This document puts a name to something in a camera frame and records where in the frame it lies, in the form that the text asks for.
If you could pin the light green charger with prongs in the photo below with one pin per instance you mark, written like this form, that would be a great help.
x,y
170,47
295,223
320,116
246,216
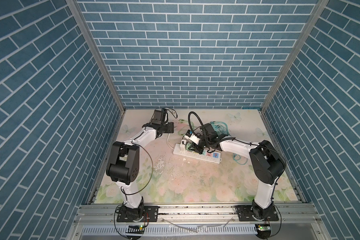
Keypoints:
x,y
192,147

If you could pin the white USB charger adapter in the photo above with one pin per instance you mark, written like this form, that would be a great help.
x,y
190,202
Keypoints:
x,y
183,145

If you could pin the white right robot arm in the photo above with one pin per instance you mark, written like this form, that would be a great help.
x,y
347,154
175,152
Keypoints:
x,y
268,164

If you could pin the white power strip colourful sockets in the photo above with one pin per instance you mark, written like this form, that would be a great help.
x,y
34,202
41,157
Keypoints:
x,y
215,157

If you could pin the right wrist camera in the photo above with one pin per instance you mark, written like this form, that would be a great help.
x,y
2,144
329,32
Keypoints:
x,y
193,138

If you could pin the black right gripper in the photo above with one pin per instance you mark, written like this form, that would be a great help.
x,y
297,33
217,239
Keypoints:
x,y
195,147

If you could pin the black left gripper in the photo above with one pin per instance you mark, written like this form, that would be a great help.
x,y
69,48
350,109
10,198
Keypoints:
x,y
170,126

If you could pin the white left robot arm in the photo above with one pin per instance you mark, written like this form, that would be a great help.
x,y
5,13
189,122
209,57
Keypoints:
x,y
124,163

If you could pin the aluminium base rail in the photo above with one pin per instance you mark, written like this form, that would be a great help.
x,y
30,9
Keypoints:
x,y
224,221

